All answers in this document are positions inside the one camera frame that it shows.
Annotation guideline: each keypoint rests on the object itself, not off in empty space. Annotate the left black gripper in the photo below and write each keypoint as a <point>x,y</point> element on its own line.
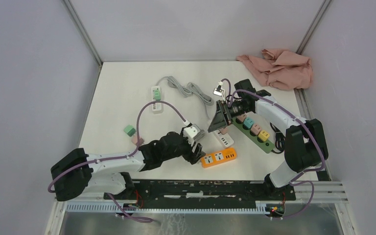
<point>191,156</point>

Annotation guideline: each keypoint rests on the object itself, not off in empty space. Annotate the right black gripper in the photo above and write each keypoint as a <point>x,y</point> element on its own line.
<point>221,119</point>

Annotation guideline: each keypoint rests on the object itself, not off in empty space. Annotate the long white power strip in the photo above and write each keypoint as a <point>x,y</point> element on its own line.
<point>224,139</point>

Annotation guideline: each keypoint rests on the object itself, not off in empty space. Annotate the orange power strip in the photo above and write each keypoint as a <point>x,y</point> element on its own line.
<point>219,157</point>

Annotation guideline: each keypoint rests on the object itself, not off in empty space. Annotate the small white power strip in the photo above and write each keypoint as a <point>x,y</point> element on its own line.
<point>156,107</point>

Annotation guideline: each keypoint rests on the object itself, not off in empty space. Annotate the pink plug from orange strip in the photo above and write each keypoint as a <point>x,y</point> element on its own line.
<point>137,141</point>

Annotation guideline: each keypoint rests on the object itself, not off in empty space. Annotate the green plug from orange strip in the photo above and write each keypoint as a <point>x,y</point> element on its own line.
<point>129,130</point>

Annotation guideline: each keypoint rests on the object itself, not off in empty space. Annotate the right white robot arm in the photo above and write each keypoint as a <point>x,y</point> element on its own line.
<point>305,147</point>

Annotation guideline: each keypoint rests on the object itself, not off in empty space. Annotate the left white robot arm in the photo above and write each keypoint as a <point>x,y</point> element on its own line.
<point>79,173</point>

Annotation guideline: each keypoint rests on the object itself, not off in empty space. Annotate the pink plug on green strip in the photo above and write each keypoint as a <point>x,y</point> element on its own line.
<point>241,118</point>

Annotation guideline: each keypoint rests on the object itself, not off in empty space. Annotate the teal plug on green strip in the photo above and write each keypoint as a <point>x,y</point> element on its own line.
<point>248,123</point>

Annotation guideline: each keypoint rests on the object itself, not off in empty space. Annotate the beige plug on green strip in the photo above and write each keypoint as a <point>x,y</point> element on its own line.
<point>255,129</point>

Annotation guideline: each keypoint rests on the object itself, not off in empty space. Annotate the yellow plug on green strip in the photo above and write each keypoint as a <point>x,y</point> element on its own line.
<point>263,135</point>

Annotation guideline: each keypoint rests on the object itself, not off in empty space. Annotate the green plug on white strip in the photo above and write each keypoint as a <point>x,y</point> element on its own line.
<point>157,95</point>

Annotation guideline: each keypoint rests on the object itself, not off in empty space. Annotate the dark green power strip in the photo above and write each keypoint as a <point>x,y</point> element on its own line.
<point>267,146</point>

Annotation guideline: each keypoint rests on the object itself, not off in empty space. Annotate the pink crumpled cloth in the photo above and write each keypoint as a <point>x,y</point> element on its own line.
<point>279,68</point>

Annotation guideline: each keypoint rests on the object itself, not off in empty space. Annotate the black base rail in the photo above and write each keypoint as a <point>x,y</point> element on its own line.
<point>197,194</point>

